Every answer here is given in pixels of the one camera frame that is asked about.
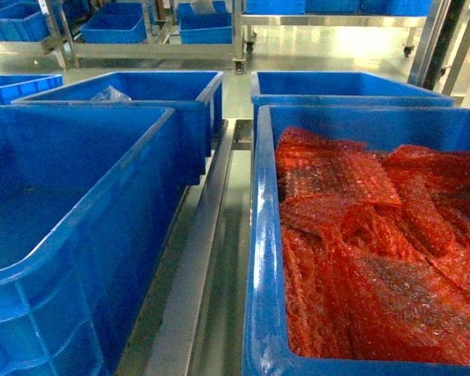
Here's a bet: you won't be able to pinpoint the blue bin background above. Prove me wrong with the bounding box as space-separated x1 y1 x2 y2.
81 2 146 44
176 1 233 44

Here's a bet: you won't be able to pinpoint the blue bin far right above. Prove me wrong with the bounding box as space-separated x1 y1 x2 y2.
251 71 455 124

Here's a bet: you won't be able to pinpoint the red bubble wrap bags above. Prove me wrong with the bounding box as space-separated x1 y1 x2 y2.
275 127 470 365

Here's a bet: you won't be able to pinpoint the clear plastic bag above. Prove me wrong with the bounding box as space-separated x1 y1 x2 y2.
89 85 132 103

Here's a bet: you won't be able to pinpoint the empty blue bin near left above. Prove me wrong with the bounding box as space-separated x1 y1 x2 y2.
0 104 189 376

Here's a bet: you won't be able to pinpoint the blue bin background left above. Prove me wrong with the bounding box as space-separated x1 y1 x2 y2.
81 2 146 44

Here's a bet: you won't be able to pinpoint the blue bin with red bags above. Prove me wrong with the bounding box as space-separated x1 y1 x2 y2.
241 105 470 375

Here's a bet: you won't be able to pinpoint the blue bin background centre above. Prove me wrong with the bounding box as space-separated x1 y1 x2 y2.
176 1 233 44

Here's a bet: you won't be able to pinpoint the blue bin far left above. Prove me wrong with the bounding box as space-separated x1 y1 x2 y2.
13 70 225 185

